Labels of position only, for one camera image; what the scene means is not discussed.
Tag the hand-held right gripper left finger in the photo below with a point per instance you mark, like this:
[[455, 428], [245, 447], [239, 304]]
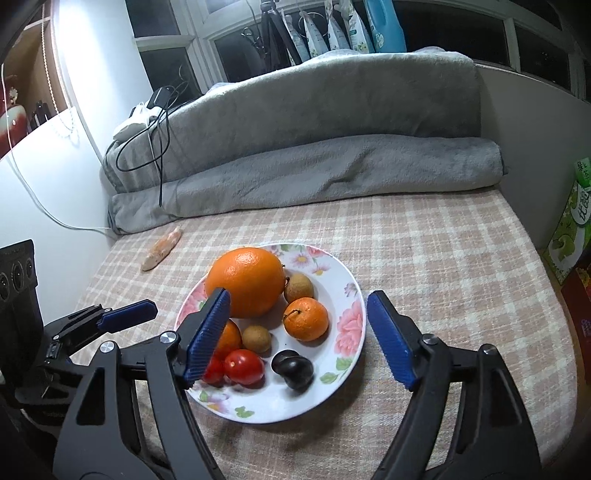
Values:
[[207, 337]]

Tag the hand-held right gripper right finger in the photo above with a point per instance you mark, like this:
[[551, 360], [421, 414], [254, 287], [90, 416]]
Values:
[[390, 337]]

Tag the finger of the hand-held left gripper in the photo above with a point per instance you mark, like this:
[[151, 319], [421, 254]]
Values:
[[129, 314]]

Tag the medium orange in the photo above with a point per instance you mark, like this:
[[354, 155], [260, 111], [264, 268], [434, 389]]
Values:
[[231, 341]]

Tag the small red tomato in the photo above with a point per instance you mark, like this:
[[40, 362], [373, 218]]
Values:
[[214, 371]]

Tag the large red tomato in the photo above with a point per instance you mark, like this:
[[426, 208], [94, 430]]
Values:
[[244, 367]]

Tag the brown longan fruit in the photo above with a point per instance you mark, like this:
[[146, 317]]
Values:
[[256, 339], [300, 288]]

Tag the large orange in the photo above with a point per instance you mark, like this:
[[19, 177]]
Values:
[[249, 281]]

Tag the dark purple plum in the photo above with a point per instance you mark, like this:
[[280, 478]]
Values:
[[302, 381], [281, 360]]

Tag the small tangerine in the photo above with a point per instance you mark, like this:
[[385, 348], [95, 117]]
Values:
[[307, 321]]

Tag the white floral plate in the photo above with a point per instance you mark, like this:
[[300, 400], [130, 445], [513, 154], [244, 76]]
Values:
[[300, 392]]

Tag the wrapped pomelo piece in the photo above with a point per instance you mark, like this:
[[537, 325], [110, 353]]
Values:
[[159, 251]]

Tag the pink plaid blanket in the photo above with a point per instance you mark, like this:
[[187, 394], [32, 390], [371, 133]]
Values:
[[438, 254]]

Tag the red white ceramic jar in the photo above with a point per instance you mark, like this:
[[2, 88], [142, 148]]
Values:
[[11, 124]]

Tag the white power strip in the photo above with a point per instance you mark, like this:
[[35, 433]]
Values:
[[127, 129]]

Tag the red carton box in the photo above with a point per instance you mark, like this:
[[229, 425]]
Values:
[[579, 309]]

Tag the green carton box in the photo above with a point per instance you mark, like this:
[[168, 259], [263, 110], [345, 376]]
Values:
[[570, 230]]

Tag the black power adapter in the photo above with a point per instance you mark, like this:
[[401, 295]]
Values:
[[160, 97]]

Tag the grey fleece blanket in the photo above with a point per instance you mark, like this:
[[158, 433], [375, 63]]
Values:
[[323, 115]]

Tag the white refill pouch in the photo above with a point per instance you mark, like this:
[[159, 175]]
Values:
[[360, 27], [316, 37], [295, 41], [337, 27]]

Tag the blue detergent bottle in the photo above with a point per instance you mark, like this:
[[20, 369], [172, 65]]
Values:
[[383, 27]]

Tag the black tripod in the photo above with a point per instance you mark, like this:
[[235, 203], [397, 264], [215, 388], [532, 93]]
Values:
[[270, 32]]

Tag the white window frame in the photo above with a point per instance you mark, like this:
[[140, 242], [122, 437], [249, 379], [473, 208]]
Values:
[[203, 50]]

